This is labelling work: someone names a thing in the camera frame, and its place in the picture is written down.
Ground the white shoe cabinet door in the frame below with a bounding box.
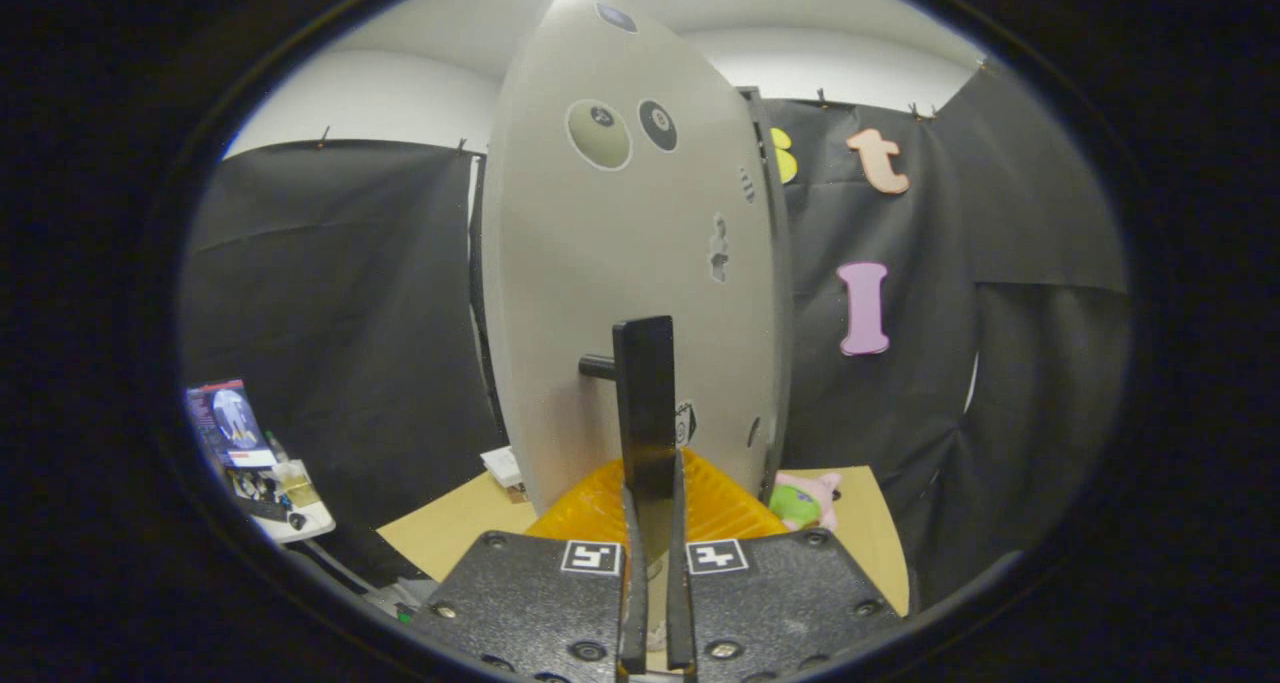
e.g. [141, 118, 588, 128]
[482, 0, 791, 519]

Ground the row of cloth clips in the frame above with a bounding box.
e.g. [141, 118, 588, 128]
[315, 58, 991, 154]

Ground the pink green plush toy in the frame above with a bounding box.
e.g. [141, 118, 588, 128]
[768, 471, 843, 534]

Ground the cluttered white side table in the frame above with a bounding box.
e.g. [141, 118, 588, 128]
[230, 458, 337, 544]

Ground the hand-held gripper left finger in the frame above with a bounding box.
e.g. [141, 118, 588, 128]
[408, 458, 649, 683]

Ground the grey shoe cabinet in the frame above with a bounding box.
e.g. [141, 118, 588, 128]
[468, 85, 797, 484]

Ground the blue printed box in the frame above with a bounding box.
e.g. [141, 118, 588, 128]
[185, 380, 278, 469]

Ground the black door handle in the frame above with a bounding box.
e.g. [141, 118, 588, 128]
[578, 315, 679, 559]

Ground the black backdrop cloth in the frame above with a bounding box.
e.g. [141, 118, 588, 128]
[178, 58, 1131, 614]

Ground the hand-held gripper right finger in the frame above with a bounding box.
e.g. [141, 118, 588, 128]
[665, 448, 906, 683]

